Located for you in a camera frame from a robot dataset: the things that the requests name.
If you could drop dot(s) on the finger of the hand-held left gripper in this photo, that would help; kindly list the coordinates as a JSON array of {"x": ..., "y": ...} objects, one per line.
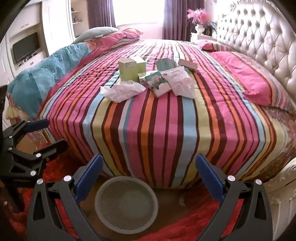
[
  {"x": 55, "y": 148},
  {"x": 38, "y": 125}
]

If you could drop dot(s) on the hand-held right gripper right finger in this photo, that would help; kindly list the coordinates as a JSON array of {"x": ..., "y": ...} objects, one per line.
[{"x": 208, "y": 176}]

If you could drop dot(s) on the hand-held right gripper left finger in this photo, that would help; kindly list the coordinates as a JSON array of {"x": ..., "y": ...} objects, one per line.
[{"x": 92, "y": 172}]

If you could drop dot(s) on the round grey mesh wastebasket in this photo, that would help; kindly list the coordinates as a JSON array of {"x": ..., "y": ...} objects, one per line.
[{"x": 126, "y": 201}]

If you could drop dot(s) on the white plastic bag pink print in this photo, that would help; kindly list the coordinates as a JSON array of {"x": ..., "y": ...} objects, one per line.
[{"x": 180, "y": 83}]

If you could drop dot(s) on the large green cardboard box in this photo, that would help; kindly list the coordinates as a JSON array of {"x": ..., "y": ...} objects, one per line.
[{"x": 127, "y": 69}]

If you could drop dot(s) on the white and green medicine box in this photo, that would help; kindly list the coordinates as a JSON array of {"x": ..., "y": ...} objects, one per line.
[{"x": 142, "y": 77}]

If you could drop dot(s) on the teal cardboard box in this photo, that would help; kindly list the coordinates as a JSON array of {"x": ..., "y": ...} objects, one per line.
[{"x": 164, "y": 64}]

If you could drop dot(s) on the yellow ruffled cloth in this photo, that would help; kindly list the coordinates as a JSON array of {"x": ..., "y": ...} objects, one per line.
[{"x": 12, "y": 111}]

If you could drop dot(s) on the red shaggy rug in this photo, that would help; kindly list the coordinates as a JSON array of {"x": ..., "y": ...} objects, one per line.
[{"x": 185, "y": 224}]

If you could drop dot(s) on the blue and pink duvet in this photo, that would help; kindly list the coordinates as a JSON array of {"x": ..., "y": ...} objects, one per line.
[{"x": 46, "y": 69}]

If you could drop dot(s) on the colourful striped bedspread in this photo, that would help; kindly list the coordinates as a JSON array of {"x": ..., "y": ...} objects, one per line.
[{"x": 150, "y": 129}]

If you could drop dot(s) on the black flat television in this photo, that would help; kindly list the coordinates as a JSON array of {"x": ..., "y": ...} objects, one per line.
[{"x": 25, "y": 47}]

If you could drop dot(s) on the floral bed sheet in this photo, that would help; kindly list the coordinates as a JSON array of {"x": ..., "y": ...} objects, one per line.
[{"x": 282, "y": 129}]

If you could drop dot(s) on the teal patterned white box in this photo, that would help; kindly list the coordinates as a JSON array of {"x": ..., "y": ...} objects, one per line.
[{"x": 157, "y": 83}]

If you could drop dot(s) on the large pink pillow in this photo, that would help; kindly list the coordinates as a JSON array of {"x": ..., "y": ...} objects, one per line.
[{"x": 242, "y": 74}]

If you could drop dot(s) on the grey pillow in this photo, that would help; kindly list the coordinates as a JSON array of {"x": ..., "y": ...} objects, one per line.
[{"x": 97, "y": 33}]

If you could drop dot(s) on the flat pink cardboard box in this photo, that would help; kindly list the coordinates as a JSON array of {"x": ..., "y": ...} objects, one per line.
[{"x": 187, "y": 64}]

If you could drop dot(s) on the pale green cardboard box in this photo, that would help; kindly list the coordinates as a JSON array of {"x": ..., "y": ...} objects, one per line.
[{"x": 141, "y": 66}]

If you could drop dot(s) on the purple curtain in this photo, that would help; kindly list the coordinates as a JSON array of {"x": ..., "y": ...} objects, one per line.
[
  {"x": 178, "y": 18},
  {"x": 100, "y": 12}
]

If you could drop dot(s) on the small pink striped pillow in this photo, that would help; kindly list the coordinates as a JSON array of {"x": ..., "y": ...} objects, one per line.
[{"x": 208, "y": 45}]

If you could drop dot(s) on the white carved nightstand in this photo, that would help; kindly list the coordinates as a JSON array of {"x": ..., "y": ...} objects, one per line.
[{"x": 203, "y": 37}]

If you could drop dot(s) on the white vase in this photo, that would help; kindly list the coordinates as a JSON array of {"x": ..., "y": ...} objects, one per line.
[{"x": 199, "y": 29}]

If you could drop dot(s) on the tufted cream headboard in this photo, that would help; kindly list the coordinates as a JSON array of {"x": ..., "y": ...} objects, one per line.
[{"x": 261, "y": 30}]

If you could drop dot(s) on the pink artificial flowers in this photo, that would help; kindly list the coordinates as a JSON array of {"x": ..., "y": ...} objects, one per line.
[{"x": 201, "y": 16}]

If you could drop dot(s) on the white carved bed frame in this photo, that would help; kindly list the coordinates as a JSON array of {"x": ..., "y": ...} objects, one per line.
[{"x": 282, "y": 185}]

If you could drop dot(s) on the white wall cabinet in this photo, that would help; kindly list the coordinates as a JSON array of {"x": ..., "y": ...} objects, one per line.
[{"x": 55, "y": 20}]

